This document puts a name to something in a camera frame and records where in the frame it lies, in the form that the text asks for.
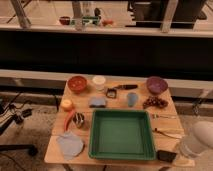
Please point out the bunch of dark grapes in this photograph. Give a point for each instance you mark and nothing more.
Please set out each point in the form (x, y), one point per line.
(155, 101)

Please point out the red chili pepper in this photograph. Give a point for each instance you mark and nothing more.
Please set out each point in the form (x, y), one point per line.
(68, 119)

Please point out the black office chair base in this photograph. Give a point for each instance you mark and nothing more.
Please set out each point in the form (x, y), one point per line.
(32, 150)

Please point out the yellow round fruit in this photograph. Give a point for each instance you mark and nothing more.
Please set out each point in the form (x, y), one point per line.
(66, 104)

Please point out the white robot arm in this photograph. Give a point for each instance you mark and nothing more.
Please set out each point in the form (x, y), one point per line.
(193, 145)

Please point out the light blue cup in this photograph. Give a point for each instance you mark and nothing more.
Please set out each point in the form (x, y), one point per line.
(132, 99)

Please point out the small black square box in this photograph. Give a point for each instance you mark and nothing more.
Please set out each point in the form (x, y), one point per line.
(111, 93)

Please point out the striped metal can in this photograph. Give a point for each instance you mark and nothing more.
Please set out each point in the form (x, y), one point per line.
(78, 120)

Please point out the wooden handled utensil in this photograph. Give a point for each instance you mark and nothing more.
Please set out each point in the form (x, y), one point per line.
(168, 133)

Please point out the white cup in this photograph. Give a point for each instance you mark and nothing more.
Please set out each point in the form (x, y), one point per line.
(99, 82)

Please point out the blue sponge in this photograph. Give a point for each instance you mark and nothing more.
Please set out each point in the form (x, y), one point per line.
(97, 102)

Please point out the purple bowl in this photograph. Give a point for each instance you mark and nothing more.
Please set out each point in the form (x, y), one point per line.
(156, 85)

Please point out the green plastic tray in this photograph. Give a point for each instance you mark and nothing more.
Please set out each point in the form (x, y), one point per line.
(121, 135)

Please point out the red bowl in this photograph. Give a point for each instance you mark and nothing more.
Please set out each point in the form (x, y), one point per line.
(77, 84)

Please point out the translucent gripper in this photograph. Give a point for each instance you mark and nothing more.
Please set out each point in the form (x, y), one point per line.
(183, 161)

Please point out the blue grey cloth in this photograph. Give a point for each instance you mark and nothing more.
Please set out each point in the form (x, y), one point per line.
(70, 145)

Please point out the black eraser block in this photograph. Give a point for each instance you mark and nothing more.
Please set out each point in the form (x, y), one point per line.
(166, 156)

